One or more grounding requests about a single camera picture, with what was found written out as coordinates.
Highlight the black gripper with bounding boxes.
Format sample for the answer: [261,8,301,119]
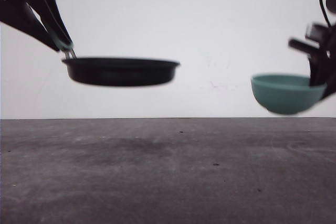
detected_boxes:
[288,23,335,101]
[1,0,73,51]

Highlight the teal ceramic bowl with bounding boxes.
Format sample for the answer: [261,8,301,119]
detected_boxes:
[251,73,327,115]

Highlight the black frying pan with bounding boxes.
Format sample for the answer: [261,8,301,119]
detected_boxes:
[49,28,181,87]

